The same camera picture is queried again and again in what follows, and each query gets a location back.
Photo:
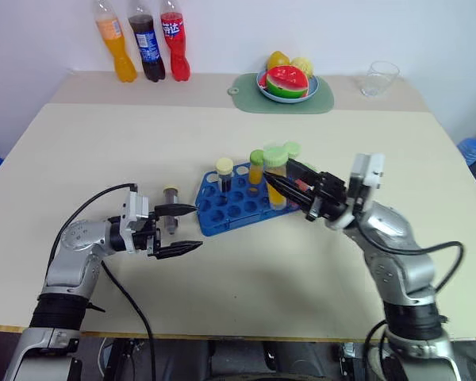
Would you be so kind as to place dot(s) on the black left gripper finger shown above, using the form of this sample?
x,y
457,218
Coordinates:
x,y
176,210
174,249

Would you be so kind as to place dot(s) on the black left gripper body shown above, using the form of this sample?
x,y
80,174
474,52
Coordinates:
x,y
148,238

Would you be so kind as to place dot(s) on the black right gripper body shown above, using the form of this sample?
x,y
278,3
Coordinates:
x,y
329,194

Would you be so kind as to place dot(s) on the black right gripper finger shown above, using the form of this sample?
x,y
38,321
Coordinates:
x,y
303,170
293,190

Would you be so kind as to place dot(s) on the clear tube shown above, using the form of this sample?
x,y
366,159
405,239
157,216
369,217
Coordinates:
x,y
170,198

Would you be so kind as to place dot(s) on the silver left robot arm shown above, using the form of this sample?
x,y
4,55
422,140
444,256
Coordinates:
x,y
75,254

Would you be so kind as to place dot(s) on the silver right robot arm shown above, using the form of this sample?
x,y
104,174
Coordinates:
x,y
400,262

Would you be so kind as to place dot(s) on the light green cap tube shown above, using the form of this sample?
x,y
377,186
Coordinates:
x,y
294,148

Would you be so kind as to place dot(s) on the blue test tube rack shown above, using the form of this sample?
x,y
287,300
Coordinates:
x,y
222,226

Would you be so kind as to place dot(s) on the yellow-capped dark tube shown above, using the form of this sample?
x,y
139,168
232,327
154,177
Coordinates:
x,y
224,164

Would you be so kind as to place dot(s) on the light blue plate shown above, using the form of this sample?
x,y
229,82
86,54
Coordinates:
x,y
312,93

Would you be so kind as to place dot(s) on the toy watermelon half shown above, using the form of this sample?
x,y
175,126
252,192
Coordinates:
x,y
287,81

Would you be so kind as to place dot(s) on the green silicone mat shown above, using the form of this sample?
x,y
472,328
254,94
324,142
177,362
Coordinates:
x,y
246,99

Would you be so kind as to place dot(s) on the yellow toy lemon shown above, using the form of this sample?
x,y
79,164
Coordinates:
x,y
301,64

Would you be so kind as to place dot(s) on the yellow toy mango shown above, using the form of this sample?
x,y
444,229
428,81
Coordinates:
x,y
277,59

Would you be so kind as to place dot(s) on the clear glass cup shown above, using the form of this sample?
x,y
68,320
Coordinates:
x,y
375,81

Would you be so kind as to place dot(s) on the cola bottle blue label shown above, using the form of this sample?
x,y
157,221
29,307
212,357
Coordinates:
x,y
148,47

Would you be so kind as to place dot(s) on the orange soda bottle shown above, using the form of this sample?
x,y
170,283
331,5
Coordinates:
x,y
119,51

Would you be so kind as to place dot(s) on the red soda bottle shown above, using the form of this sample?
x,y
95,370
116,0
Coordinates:
x,y
176,39

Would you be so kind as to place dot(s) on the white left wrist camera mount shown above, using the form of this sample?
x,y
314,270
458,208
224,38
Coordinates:
x,y
137,206

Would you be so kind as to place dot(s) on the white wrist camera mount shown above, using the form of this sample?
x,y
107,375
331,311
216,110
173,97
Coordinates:
x,y
367,170
137,206

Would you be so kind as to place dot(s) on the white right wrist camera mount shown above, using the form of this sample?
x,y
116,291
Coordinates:
x,y
367,170

